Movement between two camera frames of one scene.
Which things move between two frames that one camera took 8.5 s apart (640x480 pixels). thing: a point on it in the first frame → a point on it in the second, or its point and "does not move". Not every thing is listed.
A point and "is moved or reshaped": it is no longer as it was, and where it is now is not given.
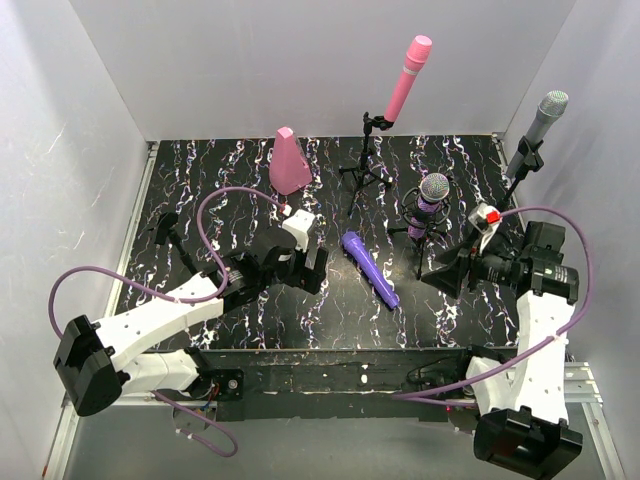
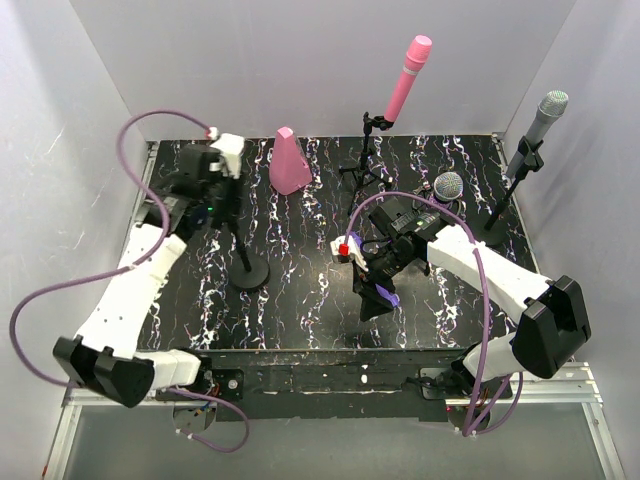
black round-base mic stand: (531, 162) does not move
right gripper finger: (456, 258) → (364, 284)
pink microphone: (418, 51) does not move
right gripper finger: (450, 278) → (374, 304)
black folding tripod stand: (369, 121) does not move
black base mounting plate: (337, 384) does not move
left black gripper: (310, 270) → (228, 187)
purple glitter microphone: (433, 188) → (448, 186)
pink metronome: (288, 167) does not move
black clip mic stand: (167, 221) is moved or reshaped
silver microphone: (552, 105) does not move
